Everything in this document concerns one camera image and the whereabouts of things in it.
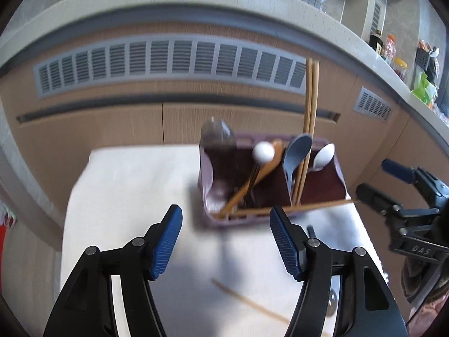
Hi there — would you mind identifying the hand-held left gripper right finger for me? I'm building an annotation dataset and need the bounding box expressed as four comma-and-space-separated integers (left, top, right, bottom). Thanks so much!
269, 205, 409, 337

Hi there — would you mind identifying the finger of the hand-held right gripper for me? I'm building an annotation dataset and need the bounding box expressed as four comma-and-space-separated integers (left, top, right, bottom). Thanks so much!
356, 182, 408, 243
382, 159, 445, 208

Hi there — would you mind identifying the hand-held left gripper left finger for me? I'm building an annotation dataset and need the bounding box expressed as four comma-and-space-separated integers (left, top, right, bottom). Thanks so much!
43, 204, 184, 337

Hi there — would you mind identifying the wooden chopstick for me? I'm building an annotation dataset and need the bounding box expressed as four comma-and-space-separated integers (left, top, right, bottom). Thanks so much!
211, 278, 292, 325
298, 60, 320, 204
230, 198, 356, 217
294, 58, 314, 204

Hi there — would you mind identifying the purple plastic utensil holder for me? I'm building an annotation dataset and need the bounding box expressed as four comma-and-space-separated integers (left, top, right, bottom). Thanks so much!
198, 131, 348, 229

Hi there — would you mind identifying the large white plastic spoon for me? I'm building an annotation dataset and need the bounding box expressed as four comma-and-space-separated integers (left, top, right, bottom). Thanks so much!
309, 143, 335, 172

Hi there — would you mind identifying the wooden spoon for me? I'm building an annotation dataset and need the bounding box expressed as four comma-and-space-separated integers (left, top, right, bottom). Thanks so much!
216, 138, 285, 220

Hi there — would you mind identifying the blue-grey plastic spoon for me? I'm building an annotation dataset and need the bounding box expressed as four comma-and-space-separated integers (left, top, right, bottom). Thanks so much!
282, 133, 313, 190

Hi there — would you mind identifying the metal spoon with white knob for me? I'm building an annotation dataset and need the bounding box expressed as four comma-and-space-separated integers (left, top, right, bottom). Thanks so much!
242, 141, 276, 201

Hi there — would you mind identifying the person's right forearm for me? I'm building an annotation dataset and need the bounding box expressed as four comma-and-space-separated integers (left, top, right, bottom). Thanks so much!
407, 288, 449, 328

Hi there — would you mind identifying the person's right hand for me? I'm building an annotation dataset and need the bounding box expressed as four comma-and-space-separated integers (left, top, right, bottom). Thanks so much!
402, 253, 445, 309

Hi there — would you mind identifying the white table cloth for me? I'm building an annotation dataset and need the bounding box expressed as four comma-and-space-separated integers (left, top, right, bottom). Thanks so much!
59, 144, 390, 337

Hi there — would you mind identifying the small grey vent grille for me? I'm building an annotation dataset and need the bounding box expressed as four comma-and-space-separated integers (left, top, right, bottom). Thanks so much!
352, 86, 394, 124

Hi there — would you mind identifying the green plastic bag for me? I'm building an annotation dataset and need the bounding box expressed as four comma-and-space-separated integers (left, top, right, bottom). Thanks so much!
411, 71, 438, 106

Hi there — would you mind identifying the yellow-lidded jar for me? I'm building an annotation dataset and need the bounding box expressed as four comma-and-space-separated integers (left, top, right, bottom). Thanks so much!
393, 57, 409, 85

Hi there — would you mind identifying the black knife rack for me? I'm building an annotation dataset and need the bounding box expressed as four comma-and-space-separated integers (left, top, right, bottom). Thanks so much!
416, 40, 441, 86

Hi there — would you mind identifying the orange-capped plastic bottle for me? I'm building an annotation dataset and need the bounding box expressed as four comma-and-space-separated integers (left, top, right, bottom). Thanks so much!
382, 34, 397, 64

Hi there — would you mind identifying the dark sauce bottle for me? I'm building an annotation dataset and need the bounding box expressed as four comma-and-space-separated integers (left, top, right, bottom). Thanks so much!
368, 29, 384, 55

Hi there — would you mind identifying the wooden kitchen cabinet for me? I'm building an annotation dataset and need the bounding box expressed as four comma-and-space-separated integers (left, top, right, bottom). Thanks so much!
0, 17, 449, 337

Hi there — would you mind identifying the red printed item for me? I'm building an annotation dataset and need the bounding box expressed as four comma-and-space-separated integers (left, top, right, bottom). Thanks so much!
0, 202, 18, 257

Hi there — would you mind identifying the large grey vent grille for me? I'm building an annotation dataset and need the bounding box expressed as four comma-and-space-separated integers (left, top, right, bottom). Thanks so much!
33, 34, 309, 99

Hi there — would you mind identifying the grey cabinet handle rail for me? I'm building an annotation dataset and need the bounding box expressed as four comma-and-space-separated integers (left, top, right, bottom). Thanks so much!
16, 93, 341, 124

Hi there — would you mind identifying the wall vent grille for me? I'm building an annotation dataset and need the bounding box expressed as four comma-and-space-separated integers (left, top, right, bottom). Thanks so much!
371, 2, 382, 34

